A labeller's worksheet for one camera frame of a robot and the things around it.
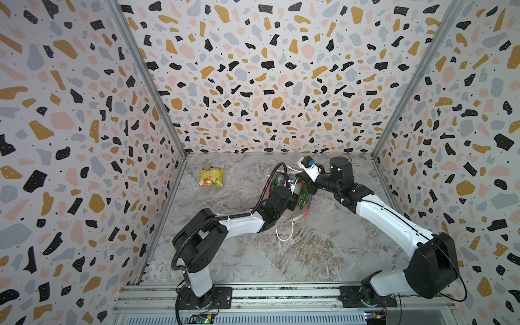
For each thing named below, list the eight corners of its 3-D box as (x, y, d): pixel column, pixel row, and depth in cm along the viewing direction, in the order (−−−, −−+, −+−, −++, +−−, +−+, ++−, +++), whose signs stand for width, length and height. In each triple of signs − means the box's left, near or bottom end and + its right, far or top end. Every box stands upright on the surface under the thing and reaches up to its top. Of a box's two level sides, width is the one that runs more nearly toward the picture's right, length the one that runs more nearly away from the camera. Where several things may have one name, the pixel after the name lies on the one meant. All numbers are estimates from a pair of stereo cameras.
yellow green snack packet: (199, 189, 108) (196, 183, 104) (204, 172, 116) (202, 166, 112) (222, 189, 108) (220, 183, 104) (225, 172, 116) (224, 166, 112)
